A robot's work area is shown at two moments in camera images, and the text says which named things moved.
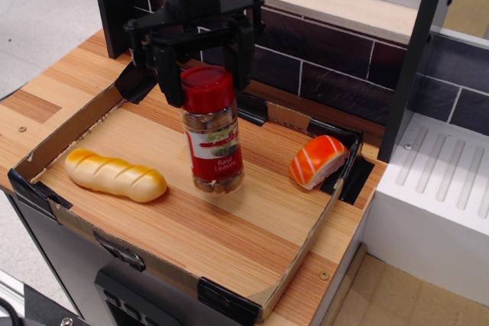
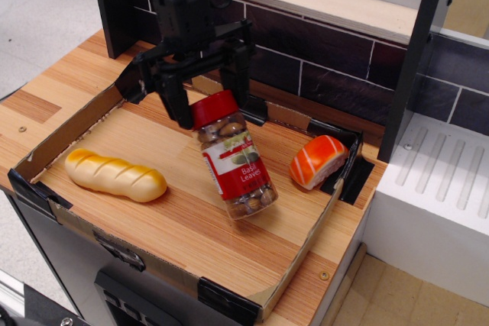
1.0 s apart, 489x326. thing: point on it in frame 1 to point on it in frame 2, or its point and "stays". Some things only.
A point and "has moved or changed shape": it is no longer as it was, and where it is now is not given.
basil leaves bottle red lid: x=212 y=129 has moved or changed shape
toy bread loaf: x=111 y=175 stays
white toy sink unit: x=429 y=214 stays
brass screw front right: x=324 y=275 stays
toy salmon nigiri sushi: x=317 y=159 stays
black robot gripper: x=194 y=6 to x=189 y=37
